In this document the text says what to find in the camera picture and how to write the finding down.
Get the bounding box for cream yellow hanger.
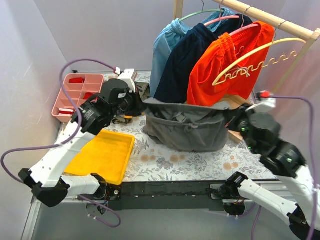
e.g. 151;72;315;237
212;37;306;86

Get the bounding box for grey shorts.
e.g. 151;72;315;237
143;97;234;152

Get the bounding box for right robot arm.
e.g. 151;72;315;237
219;104;320;240

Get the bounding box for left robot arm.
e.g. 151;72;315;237
18;78;145;208

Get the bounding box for camouflage shorts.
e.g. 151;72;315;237
112;82;150;125

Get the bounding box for navy blue shorts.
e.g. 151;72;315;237
153;14;254;104

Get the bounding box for orange shorts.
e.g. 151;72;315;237
186;21;276;107

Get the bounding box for light blue shorts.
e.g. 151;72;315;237
149;7;236;98

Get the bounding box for pink hanger on orange shorts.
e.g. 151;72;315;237
229;6;259;36

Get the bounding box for pink hanger on navy shorts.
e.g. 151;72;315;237
204;0;240;27

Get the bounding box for green hanger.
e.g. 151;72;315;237
179;0;222;22

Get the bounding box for wooden clothes rack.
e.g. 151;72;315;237
173;0;320;145

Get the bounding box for red sock middle compartment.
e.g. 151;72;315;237
83;92;94;100

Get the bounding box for red sock compartment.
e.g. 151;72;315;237
69;77;85;84
83;92;94;100

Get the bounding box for yellow plastic tray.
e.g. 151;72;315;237
64;130;136;186

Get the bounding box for pink divided organizer box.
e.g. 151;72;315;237
51;73;104;123

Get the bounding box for red sock back compartment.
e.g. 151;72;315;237
69;77;85;84

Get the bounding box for red white striped sock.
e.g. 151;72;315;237
58;108;75;117

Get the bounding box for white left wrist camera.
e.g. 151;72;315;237
118;68;138;93

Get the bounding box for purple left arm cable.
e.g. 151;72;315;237
0;58;122;228

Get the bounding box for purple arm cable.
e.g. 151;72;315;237
0;58;122;228
249;93;317;240

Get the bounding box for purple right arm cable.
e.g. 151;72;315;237
249;93;317;240

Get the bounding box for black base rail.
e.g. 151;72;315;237
77;181;247;217

